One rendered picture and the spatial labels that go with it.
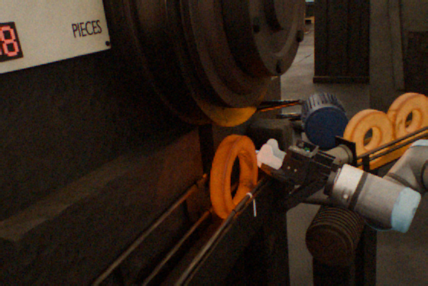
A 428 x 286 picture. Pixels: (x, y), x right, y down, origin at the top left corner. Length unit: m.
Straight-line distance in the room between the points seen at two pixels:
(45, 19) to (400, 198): 0.72
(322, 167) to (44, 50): 0.61
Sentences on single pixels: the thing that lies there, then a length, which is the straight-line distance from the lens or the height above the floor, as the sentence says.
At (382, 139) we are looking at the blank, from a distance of 1.33.
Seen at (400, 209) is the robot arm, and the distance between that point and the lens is 0.98.
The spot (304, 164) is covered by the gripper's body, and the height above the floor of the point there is 0.76.
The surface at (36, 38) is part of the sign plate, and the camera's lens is 0.66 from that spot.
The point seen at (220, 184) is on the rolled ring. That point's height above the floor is 0.77.
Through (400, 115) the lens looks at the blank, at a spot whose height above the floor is 0.75.
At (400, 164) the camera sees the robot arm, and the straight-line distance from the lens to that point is 1.14.
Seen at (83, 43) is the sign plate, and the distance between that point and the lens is 0.72.
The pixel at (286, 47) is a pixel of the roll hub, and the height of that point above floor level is 1.02.
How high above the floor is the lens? 1.14
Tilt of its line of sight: 20 degrees down
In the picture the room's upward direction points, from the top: 6 degrees counter-clockwise
